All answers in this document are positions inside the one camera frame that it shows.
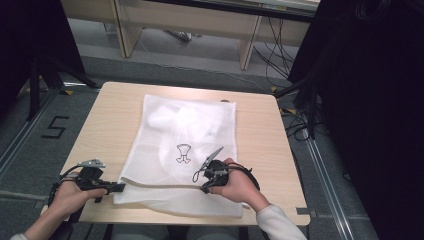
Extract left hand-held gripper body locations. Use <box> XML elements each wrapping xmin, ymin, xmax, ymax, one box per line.
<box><xmin>75</xmin><ymin>158</ymin><xmax>109</xmax><ymax>192</ymax></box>

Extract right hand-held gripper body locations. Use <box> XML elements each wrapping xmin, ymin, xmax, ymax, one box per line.
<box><xmin>200</xmin><ymin>146</ymin><xmax>231</xmax><ymax>188</ymax></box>

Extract white mesh laundry bag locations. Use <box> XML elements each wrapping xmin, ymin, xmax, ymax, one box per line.
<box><xmin>112</xmin><ymin>94</ymin><xmax>244</xmax><ymax>219</ymax></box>

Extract person's right hand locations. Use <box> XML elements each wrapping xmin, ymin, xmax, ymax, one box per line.
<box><xmin>209</xmin><ymin>157</ymin><xmax>270</xmax><ymax>213</ymax></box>

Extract person's left hand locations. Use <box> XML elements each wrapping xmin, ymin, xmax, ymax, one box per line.
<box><xmin>49</xmin><ymin>179</ymin><xmax>109</xmax><ymax>222</ymax></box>

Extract white garment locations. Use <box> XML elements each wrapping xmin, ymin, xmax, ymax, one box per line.
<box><xmin>146</xmin><ymin>103</ymin><xmax>223</xmax><ymax>175</ymax></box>

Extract grey tape strip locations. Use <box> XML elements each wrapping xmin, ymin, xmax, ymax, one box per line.
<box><xmin>295</xmin><ymin>206</ymin><xmax>318</xmax><ymax>218</ymax></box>

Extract black metal stand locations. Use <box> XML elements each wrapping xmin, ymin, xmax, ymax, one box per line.
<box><xmin>25</xmin><ymin>55</ymin><xmax>101</xmax><ymax>122</ymax></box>
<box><xmin>274</xmin><ymin>75</ymin><xmax>322</xmax><ymax>140</ymax></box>

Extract grey metal object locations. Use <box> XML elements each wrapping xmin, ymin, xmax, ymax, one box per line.
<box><xmin>163</xmin><ymin>29</ymin><xmax>203</xmax><ymax>43</ymax></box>

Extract black curtain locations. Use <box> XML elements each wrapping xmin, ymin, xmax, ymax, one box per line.
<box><xmin>0</xmin><ymin>0</ymin><xmax>87</xmax><ymax>113</ymax></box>
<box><xmin>288</xmin><ymin>0</ymin><xmax>424</xmax><ymax>240</ymax></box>

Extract light wooden desk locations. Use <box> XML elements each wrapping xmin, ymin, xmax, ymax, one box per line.
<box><xmin>61</xmin><ymin>0</ymin><xmax>321</xmax><ymax>71</ymax></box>

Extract thin black wire loop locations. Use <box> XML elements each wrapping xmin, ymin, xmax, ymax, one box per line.
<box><xmin>192</xmin><ymin>168</ymin><xmax>210</xmax><ymax>184</ymax></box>

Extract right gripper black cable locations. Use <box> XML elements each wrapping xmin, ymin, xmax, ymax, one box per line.
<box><xmin>229</xmin><ymin>162</ymin><xmax>261</xmax><ymax>192</ymax></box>

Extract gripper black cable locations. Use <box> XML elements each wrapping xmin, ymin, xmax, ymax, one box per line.
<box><xmin>229</xmin><ymin>162</ymin><xmax>261</xmax><ymax>192</ymax></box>
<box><xmin>47</xmin><ymin>163</ymin><xmax>84</xmax><ymax>208</ymax></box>

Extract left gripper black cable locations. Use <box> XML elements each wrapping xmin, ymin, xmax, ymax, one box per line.
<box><xmin>47</xmin><ymin>163</ymin><xmax>84</xmax><ymax>208</ymax></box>

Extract metal floor rail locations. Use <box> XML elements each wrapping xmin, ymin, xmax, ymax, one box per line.
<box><xmin>304</xmin><ymin>136</ymin><xmax>355</xmax><ymax>240</ymax></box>
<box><xmin>0</xmin><ymin>89</ymin><xmax>58</xmax><ymax>179</ymax></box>

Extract tangled black cable bundle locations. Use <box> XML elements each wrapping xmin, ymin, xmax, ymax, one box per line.
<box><xmin>280</xmin><ymin>108</ymin><xmax>329</xmax><ymax>142</ymax></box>

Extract thin white floor cable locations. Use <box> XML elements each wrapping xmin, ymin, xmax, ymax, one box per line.
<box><xmin>136</xmin><ymin>33</ymin><xmax>275</xmax><ymax>95</ymax></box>

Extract black floor cables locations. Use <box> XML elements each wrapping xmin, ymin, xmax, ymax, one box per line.
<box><xmin>252</xmin><ymin>16</ymin><xmax>296</xmax><ymax>88</ymax></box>

